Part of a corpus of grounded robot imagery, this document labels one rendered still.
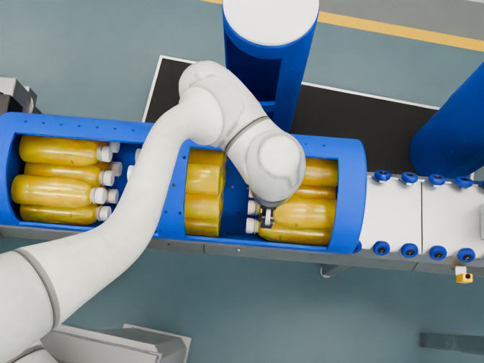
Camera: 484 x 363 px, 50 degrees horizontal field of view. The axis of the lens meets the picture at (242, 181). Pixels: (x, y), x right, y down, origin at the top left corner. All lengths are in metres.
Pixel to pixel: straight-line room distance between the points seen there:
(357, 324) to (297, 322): 0.26
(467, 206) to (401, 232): 0.20
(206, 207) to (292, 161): 0.44
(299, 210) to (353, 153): 0.18
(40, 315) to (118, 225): 0.15
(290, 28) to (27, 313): 1.17
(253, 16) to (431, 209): 0.74
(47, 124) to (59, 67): 1.51
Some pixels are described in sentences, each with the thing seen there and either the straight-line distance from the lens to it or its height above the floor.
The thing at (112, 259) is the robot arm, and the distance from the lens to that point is 0.64.
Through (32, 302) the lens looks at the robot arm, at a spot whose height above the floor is 1.81.
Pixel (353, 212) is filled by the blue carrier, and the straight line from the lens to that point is 1.18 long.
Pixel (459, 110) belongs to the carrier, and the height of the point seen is 0.69.
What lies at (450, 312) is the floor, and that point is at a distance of 2.52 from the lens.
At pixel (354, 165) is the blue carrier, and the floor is 1.23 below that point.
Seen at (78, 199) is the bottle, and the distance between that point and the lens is 1.30.
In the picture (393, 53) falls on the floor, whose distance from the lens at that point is 2.79.
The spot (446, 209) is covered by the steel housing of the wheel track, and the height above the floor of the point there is 0.93.
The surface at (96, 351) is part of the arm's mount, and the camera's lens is 1.32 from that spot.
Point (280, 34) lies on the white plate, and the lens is 1.53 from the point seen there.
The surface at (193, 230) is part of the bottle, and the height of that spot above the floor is 1.07.
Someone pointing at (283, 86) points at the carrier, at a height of 0.76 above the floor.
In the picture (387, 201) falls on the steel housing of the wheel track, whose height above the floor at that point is 0.93.
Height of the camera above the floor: 2.35
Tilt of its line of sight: 75 degrees down
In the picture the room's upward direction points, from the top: straight up
